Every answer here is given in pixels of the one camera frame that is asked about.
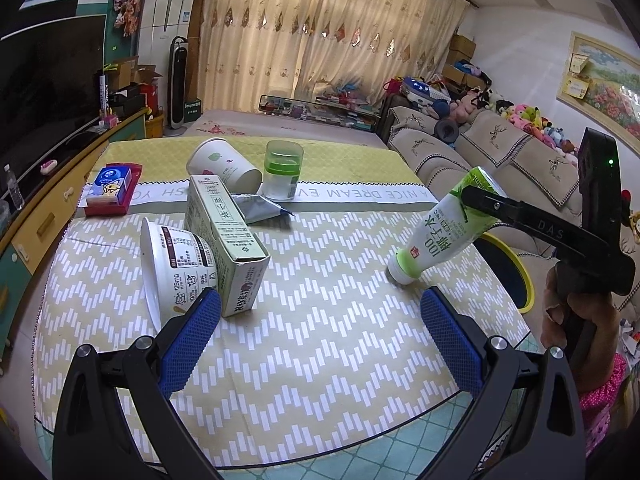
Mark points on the person's right hand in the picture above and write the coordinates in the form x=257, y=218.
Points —
x=556, y=320

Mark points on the green and white carton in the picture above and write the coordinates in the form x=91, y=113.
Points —
x=225, y=230

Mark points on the red tissue box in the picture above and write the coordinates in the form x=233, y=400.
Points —
x=112, y=187

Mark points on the clear green plastic cup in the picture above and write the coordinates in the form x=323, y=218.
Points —
x=282, y=170

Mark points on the white and green bottle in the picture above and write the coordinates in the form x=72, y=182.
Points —
x=435, y=240

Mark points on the beige embroidered curtain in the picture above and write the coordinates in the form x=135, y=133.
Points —
x=250, y=35
x=390, y=25

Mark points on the silver foil pouch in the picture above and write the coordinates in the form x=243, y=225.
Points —
x=255, y=207

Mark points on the white standing air conditioner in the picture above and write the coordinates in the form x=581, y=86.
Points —
x=167, y=20

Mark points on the white paper cup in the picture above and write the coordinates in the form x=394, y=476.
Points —
x=220, y=162

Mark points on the open cardboard boxes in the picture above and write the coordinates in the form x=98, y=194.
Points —
x=130, y=72

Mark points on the low glass shelf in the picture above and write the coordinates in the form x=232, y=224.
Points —
x=320, y=112

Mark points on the hanging flower decoration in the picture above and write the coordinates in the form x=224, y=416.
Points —
x=129, y=5

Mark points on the white paper bowl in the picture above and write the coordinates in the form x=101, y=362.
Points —
x=185, y=260

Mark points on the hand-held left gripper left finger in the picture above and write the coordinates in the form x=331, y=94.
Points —
x=192, y=340

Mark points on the red fire extinguisher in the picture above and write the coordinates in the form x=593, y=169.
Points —
x=150, y=100

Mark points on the chevron patterned cloth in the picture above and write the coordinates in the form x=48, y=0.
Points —
x=320, y=320

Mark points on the teal and yellow cabinet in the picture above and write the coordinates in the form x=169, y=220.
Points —
x=45, y=220

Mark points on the blue star print bag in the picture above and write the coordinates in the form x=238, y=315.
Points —
x=422, y=91

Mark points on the framed flower picture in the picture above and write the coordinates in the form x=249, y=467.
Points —
x=610, y=85

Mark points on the stacked cardboard boxes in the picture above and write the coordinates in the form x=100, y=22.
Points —
x=462, y=52

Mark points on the beige sofa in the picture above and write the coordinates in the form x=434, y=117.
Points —
x=520, y=150

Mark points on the small pink object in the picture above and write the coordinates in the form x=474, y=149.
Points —
x=48, y=167

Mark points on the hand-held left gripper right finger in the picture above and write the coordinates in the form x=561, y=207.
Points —
x=450, y=340

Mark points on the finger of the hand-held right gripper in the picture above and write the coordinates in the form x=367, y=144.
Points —
x=545, y=232

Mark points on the pale floral rug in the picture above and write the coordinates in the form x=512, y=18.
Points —
x=300, y=127

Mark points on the white tube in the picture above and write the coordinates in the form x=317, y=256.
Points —
x=104, y=95

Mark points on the yellow bucket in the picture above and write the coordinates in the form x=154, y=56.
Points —
x=155, y=126

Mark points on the pile of plush toys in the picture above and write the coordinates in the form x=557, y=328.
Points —
x=525, y=115

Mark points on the black television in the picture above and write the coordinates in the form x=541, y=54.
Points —
x=45, y=100

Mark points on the black tower fan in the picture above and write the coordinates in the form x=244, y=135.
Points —
x=177, y=85

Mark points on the black wall screen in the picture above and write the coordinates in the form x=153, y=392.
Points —
x=47, y=10

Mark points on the clear water bottle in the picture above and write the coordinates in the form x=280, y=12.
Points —
x=14, y=190

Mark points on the yellow rimmed black bin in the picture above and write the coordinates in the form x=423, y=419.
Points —
x=510, y=275

